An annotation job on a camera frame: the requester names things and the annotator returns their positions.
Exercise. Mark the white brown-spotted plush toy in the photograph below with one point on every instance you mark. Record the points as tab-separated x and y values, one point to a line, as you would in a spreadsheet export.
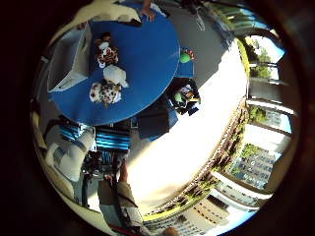
106	93

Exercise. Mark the orange striped tiger plush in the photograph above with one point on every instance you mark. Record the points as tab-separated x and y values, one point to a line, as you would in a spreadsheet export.
107	54

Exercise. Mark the black bin of toys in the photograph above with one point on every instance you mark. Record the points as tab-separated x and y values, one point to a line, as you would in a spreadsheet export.
183	98

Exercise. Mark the dark blue chair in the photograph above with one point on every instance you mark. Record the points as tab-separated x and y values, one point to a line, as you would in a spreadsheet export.
156	121

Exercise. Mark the blue storage bin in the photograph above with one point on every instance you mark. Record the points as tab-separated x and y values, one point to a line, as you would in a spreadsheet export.
185	70

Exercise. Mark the plain white plush toy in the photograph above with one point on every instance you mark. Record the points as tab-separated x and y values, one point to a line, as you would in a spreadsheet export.
114	74

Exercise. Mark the green ball toy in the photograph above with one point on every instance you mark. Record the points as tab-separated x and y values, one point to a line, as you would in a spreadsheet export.
184	58

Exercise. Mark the person in grey jacket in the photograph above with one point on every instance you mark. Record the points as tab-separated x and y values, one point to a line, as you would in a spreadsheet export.
123	200

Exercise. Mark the person in beige clothes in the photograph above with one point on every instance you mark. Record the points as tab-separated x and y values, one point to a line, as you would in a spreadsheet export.
111	11

